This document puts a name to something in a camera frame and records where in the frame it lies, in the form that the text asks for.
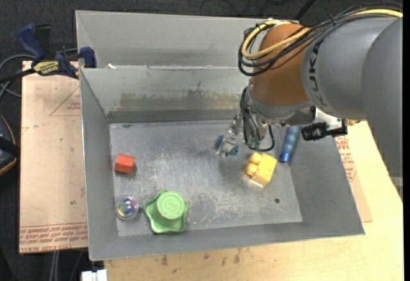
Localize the green star-shaped cup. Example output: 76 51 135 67
143 189 189 235

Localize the yellow toy brick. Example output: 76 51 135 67
244 152 278 188

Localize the orange-red block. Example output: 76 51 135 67
113 154 136 175

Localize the grey metal bin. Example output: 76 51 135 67
74 10 366 262

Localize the blue ribbed cylinder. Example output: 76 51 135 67
278 125 301 164

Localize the brown cardboard board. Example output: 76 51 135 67
18 60 373 255

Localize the shiny iridescent ball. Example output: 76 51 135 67
114 196 140 221

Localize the small teal toy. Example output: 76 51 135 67
213 134 240 158

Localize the black cylinder on white bracket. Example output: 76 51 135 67
300 115 349 142

